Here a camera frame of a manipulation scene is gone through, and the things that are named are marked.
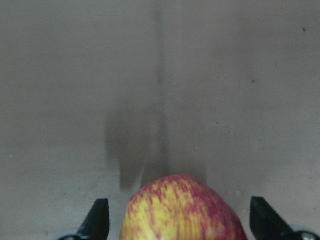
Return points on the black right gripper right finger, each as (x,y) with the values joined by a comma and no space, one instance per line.
(266,224)

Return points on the red yellow carried apple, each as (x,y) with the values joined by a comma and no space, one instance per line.
(179,207)

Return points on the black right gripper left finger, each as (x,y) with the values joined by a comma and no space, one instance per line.
(96,225)

